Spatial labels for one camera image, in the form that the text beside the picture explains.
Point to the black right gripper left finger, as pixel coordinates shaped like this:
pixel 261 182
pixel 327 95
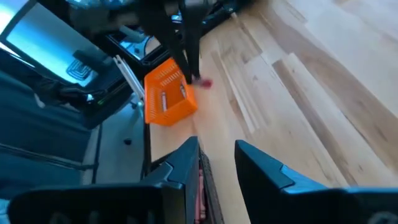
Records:
pixel 109 205

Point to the black aluminium table frame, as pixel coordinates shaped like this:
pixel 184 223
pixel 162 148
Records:
pixel 146 149

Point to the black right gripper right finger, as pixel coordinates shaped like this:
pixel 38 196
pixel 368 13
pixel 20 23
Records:
pixel 311 208

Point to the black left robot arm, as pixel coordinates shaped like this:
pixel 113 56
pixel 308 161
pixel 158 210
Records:
pixel 93 18

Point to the black caster wheel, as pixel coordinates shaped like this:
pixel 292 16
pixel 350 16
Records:
pixel 127 142

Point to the silver bracket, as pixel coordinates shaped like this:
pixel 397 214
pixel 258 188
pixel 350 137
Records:
pixel 129 76

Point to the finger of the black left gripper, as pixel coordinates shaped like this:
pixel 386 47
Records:
pixel 169 40
pixel 193 37

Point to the black plastic basket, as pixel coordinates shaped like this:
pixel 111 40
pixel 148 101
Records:
pixel 214 199

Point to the orange plastic basket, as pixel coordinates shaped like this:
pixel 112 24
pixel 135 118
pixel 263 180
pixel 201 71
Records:
pixel 174 112

